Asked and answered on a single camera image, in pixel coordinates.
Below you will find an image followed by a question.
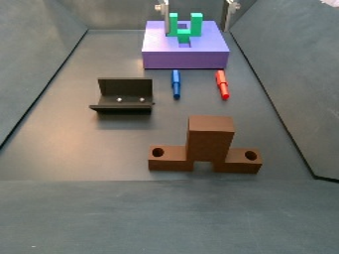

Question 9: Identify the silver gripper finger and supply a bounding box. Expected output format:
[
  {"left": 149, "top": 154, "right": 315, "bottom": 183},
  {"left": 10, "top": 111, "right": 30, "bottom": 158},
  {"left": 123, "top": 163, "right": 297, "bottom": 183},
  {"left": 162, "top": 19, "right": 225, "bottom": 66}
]
[
  {"left": 155, "top": 0, "right": 170, "bottom": 33},
  {"left": 225, "top": 0, "right": 242, "bottom": 31}
]

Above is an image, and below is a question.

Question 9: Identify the brown T-shaped block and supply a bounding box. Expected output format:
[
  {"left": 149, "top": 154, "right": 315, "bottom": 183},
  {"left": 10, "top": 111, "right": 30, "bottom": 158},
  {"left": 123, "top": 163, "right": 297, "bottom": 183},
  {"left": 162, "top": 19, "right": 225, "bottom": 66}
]
[{"left": 149, "top": 115, "right": 262, "bottom": 174}]

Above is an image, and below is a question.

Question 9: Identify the purple base board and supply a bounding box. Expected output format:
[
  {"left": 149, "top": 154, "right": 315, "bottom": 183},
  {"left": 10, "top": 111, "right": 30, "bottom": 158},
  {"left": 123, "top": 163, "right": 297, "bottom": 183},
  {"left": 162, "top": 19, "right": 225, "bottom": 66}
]
[{"left": 142, "top": 21, "right": 230, "bottom": 69}]

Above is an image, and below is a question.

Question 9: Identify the green U-shaped block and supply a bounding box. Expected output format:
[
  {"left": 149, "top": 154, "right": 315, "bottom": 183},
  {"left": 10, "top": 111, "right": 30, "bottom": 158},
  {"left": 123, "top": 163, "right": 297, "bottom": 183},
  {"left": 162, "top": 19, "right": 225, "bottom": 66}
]
[{"left": 167, "top": 13, "right": 205, "bottom": 44}]

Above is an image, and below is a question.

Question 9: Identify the blue peg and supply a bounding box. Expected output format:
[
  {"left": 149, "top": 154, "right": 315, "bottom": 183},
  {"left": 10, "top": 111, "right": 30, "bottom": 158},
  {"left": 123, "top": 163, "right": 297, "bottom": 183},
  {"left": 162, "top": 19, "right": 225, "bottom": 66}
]
[{"left": 171, "top": 69, "right": 182, "bottom": 100}]

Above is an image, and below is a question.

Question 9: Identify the red peg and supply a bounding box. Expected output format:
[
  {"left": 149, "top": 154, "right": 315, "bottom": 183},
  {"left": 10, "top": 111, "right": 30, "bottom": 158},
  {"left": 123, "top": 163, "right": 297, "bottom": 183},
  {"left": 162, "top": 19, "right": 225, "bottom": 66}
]
[{"left": 215, "top": 70, "right": 230, "bottom": 100}]

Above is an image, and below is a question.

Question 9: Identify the black angle bracket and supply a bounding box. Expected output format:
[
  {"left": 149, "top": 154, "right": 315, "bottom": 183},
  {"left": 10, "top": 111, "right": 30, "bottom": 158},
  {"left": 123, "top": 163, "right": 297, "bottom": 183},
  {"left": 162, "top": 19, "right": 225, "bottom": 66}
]
[{"left": 88, "top": 77, "right": 154, "bottom": 114}]

